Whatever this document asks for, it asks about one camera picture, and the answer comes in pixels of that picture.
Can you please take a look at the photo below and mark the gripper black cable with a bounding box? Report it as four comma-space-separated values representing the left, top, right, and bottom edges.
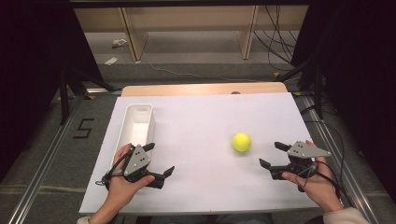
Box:
293, 160, 356, 209
94, 150, 134, 188

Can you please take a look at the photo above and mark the light wooden shelf unit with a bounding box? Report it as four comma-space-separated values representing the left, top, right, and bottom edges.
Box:
73, 5, 309, 62

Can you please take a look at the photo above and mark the black frame bar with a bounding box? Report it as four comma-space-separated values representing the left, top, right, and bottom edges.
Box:
69, 0, 312, 8

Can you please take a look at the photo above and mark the light wooden table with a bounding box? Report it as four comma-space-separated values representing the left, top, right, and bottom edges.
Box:
120, 81, 289, 98

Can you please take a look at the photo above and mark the tangle of black cables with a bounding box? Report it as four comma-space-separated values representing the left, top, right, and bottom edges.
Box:
253, 5, 301, 73

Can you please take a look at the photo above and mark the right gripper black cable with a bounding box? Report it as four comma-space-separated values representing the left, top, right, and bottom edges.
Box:
293, 160, 356, 209

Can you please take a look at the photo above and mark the dark curtain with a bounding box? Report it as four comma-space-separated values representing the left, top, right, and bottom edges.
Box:
0, 0, 105, 183
290, 0, 396, 204

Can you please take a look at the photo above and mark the person's left hand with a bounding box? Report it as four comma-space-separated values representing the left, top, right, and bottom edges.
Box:
106, 143, 156, 213

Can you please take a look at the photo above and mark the yellow tennis ball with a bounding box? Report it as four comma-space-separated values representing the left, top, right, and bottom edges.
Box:
231, 132, 252, 153

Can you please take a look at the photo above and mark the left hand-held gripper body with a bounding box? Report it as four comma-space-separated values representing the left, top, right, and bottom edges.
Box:
123, 144, 165, 190

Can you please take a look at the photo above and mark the person's right hand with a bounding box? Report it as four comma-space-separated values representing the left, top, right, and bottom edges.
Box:
281, 139, 344, 214

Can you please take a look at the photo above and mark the white floor cable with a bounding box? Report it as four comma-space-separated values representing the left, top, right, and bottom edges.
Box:
148, 63, 260, 83

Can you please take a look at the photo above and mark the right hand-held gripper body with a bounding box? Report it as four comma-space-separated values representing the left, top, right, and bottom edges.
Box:
269, 140, 332, 181

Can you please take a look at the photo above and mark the white board sheet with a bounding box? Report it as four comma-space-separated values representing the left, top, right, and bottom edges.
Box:
78, 91, 320, 217

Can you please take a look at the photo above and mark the small white floor device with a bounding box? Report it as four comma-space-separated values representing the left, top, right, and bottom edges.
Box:
111, 38, 129, 49

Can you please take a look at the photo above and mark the black floor cable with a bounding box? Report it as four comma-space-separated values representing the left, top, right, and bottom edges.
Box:
300, 105, 347, 175

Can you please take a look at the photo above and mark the white plastic bin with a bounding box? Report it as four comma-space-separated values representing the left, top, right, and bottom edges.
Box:
110, 103, 156, 169

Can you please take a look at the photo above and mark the aluminium floor rail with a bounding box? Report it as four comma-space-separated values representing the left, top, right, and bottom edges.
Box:
7, 88, 123, 224
300, 96, 381, 224

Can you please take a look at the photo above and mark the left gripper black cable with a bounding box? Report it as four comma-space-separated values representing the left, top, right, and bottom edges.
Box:
94, 150, 134, 188

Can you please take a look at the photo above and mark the black metal stand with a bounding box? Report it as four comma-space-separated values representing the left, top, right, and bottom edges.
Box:
57, 66, 118, 126
275, 55, 325, 120

